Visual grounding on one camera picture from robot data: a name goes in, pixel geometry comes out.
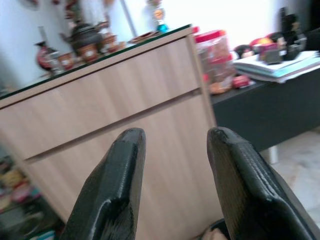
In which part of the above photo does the small grey box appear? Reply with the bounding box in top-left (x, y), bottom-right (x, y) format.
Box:
top-left (264, 49), bottom-right (283, 65)

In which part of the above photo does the stack of papers and books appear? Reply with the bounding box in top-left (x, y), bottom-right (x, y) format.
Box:
top-left (232, 50), bottom-right (320, 84)

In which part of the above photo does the dark brown monkey plush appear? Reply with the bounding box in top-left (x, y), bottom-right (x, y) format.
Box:
top-left (234, 44), bottom-right (254, 60)

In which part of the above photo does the red and black vase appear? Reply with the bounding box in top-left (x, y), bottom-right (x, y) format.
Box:
top-left (34, 41), bottom-right (59, 74)

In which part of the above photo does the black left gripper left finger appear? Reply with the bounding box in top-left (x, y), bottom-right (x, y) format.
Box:
top-left (59, 127), bottom-right (147, 240)

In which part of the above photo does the dark ceramic teapot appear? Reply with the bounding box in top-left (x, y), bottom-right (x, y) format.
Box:
top-left (60, 20), bottom-right (105, 55)

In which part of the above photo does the brown wooden tray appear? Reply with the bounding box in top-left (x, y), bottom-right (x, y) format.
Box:
top-left (128, 30), bottom-right (161, 45)

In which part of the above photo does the figurine with blue base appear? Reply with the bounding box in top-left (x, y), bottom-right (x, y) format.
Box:
top-left (152, 6), bottom-right (170, 34)

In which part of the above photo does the light wood drawer cabinet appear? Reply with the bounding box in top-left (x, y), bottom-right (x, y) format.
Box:
top-left (0, 23), bottom-right (218, 240)

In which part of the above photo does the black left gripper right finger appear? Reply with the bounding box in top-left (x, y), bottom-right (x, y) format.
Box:
top-left (206, 126), bottom-right (320, 240)

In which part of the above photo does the black low bench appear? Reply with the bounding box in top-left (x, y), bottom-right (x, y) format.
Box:
top-left (210, 66), bottom-right (320, 163)

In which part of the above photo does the small red packet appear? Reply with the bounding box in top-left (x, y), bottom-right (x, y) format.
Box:
top-left (232, 74), bottom-right (251, 90)

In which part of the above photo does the cluttered low shelf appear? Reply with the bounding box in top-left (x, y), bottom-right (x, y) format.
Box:
top-left (0, 147), bottom-right (65, 240)

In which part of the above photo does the brown ceramic tea cup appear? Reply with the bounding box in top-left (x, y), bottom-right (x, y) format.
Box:
top-left (103, 33), bottom-right (119, 53)
top-left (75, 44), bottom-right (100, 64)
top-left (56, 51), bottom-right (76, 71)

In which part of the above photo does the red lidded plastic snack jar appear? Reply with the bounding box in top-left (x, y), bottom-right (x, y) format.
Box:
top-left (194, 29), bottom-right (236, 95)

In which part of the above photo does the orange round toy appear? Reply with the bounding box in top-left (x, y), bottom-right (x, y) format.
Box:
top-left (251, 36), bottom-right (272, 49)

